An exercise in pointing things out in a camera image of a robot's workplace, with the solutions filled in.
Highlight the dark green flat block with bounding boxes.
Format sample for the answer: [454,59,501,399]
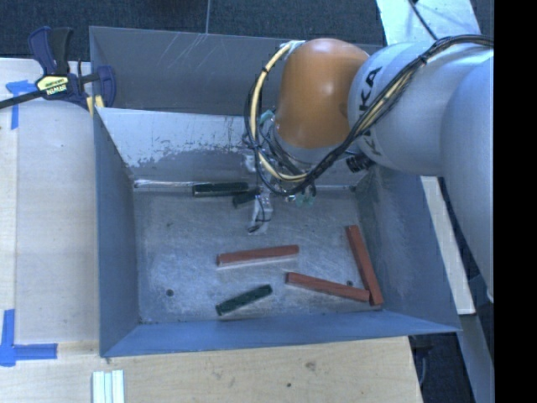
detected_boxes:
[232,188,262,209]
[214,283,274,317]
[191,181,251,198]

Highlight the grey metal bin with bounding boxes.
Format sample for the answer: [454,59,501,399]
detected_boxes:
[88,25,463,359]

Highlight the red-brown flat block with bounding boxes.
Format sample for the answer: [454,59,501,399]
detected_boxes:
[284,271,372,304]
[215,243,300,268]
[344,224,385,307]

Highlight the black cylinder on white bracket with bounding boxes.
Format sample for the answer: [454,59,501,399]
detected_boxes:
[345,152,375,174]

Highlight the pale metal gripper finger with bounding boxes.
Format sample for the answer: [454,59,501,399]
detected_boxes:
[259,196,274,227]
[247,199,263,234]

